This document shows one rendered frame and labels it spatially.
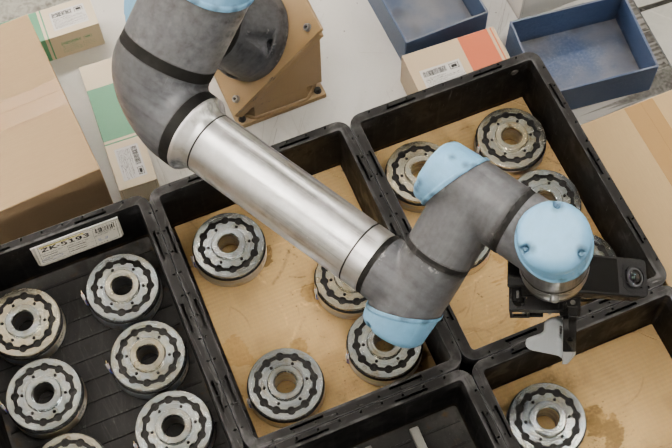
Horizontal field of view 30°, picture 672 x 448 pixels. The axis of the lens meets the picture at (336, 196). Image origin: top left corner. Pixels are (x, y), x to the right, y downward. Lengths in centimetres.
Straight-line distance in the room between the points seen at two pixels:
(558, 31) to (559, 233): 95
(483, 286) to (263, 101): 49
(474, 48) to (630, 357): 58
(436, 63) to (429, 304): 76
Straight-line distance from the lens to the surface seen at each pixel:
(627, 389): 176
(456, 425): 171
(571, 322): 147
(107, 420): 174
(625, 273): 146
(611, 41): 217
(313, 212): 135
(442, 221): 129
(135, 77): 142
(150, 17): 141
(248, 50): 192
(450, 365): 163
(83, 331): 179
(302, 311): 176
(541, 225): 125
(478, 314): 176
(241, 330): 175
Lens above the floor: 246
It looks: 63 degrees down
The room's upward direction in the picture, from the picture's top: 2 degrees counter-clockwise
